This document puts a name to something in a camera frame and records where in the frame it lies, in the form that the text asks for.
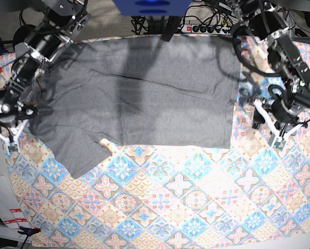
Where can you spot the black round weight disc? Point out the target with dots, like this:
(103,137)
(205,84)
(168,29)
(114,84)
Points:
(22,33)

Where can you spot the white power strip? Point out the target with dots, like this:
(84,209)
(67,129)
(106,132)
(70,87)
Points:
(205,29)

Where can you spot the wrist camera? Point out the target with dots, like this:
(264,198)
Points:
(11,148)
(279,143)

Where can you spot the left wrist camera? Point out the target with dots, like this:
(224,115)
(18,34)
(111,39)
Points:
(279,143)

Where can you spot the grey T-shirt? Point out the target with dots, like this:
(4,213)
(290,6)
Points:
(137,91)

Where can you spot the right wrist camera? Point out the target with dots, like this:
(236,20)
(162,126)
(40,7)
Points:
(11,148)

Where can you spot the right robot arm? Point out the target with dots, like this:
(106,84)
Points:
(62,23)

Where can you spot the blue orange clamp bottom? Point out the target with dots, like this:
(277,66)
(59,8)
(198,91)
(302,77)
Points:
(28,231)

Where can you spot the patterned tile tablecloth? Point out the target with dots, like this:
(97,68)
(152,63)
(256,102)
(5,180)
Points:
(158,196)

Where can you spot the black centre post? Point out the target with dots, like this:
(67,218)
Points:
(170,28)

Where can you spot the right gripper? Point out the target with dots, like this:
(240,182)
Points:
(14,117)

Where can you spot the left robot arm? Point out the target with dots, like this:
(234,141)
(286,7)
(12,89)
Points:
(260,21)

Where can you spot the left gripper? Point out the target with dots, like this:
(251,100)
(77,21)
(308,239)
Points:
(280,112)

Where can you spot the white box with labels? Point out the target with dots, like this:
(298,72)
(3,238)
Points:
(11,215)

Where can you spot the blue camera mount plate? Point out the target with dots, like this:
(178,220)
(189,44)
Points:
(152,7)

